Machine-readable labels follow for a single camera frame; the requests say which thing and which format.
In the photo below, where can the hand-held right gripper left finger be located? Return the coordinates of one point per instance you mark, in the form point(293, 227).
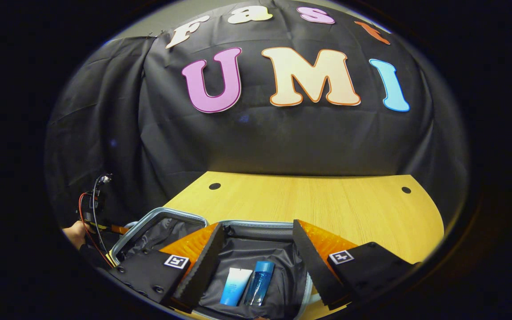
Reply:
point(202, 266)

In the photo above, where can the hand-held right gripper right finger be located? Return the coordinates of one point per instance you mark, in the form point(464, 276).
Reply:
point(316, 266)

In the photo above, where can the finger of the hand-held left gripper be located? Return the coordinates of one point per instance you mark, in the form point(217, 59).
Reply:
point(116, 230)

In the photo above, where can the white blue cream tube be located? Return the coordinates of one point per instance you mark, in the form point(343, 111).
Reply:
point(236, 286)

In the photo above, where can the light blue suitcase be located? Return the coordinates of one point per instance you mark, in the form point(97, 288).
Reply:
point(274, 253)

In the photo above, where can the blue clear lotion bottle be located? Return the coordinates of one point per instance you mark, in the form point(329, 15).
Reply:
point(260, 282)

